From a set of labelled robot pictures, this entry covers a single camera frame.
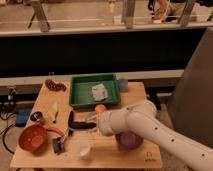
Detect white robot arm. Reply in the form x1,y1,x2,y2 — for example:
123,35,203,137
97,100,213,171

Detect translucent plastic cup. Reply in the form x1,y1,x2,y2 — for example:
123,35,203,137
118,79,128,92

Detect white paper cup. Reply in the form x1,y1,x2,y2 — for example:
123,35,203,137
79,144,91,160

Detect green plastic tray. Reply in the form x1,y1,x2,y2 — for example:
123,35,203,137
69,74,121,109

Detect orange ball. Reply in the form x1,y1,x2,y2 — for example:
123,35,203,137
95,104,106,113

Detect black banana-shaped toy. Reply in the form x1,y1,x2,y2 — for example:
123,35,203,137
68,111,96,130

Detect purple bowl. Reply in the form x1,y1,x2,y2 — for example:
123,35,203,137
115,131,143,149

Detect small black clip object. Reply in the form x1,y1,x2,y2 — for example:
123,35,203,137
52,129,73,154

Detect small dark round tin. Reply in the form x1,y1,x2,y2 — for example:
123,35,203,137
30,111,45,124

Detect blue box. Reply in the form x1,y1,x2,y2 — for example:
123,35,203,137
15,108,31,127

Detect cream-handled knife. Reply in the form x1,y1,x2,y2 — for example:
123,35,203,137
49,102,59,123

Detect orange colander with handle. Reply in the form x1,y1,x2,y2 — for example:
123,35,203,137
18,124,64,152

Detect black cables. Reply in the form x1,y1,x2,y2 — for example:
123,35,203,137
0,99,19,155

